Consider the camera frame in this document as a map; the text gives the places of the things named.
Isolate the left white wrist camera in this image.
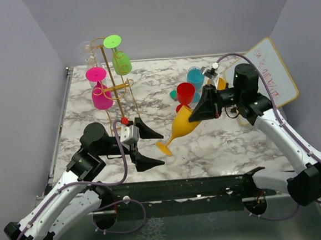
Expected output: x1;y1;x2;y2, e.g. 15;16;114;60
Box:
120;117;140;145

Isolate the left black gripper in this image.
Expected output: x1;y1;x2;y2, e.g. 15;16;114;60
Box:
96;116;167;173

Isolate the purple cable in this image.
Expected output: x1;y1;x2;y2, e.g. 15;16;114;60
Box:
213;45;321;226
1;119;148;240

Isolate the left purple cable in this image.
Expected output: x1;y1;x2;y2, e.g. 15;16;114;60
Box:
1;119;148;240

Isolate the pink wine glass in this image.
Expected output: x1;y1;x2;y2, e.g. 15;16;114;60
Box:
86;67;114;110

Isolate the clear wine glass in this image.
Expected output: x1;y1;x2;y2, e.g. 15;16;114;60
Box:
82;54;98;66
79;41;94;54

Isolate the green wine glass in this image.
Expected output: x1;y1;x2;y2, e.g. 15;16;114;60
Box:
103;34;132;76

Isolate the green grey eraser block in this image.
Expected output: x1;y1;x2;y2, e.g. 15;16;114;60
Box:
170;90;177;101

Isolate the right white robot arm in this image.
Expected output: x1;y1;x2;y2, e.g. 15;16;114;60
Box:
189;63;321;206

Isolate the yellow framed whiteboard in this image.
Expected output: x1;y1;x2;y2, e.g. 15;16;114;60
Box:
223;34;302;127

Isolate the clear wine glass lower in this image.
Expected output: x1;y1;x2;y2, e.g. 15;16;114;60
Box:
82;54;98;66

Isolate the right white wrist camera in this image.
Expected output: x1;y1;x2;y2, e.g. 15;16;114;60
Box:
200;62;221;88

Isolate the orange wine glass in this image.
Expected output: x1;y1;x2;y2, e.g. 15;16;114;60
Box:
156;105;201;156
207;78;227;90

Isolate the gold wire glass rack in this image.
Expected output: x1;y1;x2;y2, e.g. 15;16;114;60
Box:
90;37;140;122

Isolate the blue white round jar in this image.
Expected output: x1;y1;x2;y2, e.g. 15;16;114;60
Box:
189;66;200;71

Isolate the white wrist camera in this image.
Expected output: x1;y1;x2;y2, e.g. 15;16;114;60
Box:
120;117;140;145
200;62;221;88

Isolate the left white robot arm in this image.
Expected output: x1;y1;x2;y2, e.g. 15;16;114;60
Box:
4;118;164;240

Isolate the blue wine glass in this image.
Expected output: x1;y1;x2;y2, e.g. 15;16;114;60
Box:
187;68;205;103

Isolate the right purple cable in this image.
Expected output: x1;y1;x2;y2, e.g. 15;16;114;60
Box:
213;45;321;226

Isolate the clear wine glass upper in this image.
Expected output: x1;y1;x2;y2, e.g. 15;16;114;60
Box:
79;41;94;54

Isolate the red wine glass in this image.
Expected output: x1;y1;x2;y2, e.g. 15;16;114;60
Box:
176;82;196;113

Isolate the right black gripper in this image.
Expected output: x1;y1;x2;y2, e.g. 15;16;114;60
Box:
186;81;245;121

